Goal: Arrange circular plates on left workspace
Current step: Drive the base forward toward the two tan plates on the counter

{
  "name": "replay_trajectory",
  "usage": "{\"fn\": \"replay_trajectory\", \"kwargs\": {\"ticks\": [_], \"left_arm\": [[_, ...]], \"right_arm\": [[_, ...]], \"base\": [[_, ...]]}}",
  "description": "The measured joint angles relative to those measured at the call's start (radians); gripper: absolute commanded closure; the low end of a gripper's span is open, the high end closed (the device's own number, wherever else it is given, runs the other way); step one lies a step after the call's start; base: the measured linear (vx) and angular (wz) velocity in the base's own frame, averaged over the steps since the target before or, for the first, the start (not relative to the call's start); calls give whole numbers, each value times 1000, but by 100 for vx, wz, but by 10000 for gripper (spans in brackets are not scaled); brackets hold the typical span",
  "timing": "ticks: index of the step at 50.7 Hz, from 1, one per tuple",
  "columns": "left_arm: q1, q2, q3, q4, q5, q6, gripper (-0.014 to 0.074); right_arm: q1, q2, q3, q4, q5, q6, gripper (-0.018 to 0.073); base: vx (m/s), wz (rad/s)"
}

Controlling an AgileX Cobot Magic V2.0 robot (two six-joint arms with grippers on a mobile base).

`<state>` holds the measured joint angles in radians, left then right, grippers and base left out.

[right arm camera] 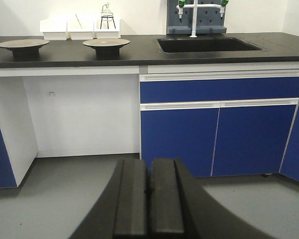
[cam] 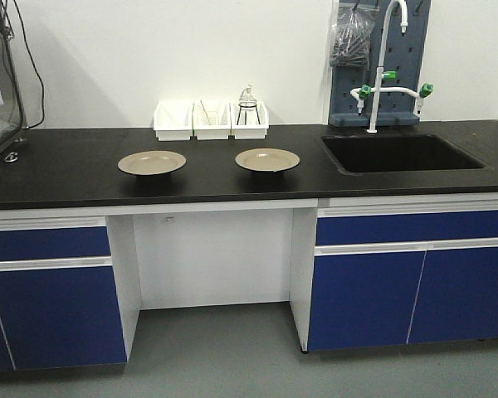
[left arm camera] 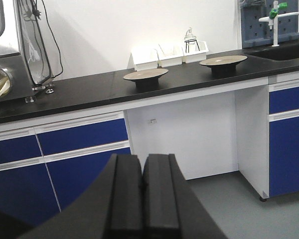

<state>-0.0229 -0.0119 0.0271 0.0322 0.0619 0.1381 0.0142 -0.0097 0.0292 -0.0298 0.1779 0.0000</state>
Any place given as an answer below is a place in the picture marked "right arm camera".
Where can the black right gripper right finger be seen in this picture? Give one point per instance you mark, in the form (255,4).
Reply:
(181,209)

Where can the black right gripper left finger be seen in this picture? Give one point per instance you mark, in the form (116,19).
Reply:
(121,210)

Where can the beige plate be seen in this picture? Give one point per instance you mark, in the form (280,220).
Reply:
(106,48)
(24,48)

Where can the blue white lab cabinet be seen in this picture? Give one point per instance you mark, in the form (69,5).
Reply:
(220,119)

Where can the black lab sink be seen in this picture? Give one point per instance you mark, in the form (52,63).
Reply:
(206,45)

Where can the white bin right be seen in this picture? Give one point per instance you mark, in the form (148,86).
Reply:
(105,33)

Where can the white bin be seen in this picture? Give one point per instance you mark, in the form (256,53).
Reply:
(82,29)
(105,33)
(54,29)

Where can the white bin middle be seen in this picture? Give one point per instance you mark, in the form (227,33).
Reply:
(82,29)

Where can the grey blue drying pegboard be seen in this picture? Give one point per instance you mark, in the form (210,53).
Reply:
(208,19)

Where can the white bin left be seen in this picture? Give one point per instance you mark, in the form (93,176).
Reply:
(54,29)

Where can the glass flask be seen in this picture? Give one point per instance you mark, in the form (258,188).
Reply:
(105,12)

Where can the white lab faucet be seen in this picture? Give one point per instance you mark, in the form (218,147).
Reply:
(183,4)

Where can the black wire tripod stand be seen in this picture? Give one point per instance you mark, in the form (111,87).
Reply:
(107,22)

